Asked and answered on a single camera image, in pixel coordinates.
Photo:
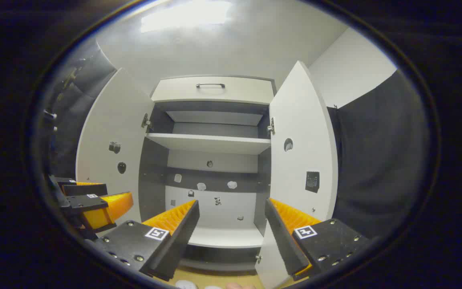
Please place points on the white cabinet door camera sticker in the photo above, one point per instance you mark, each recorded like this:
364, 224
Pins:
106, 120

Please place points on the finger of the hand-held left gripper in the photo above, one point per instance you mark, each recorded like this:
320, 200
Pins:
86, 189
110, 208

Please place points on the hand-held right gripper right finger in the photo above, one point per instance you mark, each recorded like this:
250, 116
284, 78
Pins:
283, 241

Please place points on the white cabinet drawer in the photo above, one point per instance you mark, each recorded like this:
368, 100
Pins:
175, 92

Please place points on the metal door hinge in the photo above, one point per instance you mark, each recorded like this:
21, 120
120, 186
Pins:
258, 259
146, 121
271, 126

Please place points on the white shoe cabinet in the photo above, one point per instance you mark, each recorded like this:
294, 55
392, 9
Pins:
152, 180

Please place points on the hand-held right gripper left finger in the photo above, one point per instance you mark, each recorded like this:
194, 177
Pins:
179, 241

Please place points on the white cabinet door calendar sticker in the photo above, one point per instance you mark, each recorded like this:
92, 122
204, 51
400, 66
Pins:
303, 120

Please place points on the black backdrop cloth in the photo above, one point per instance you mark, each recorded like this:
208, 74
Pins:
375, 160

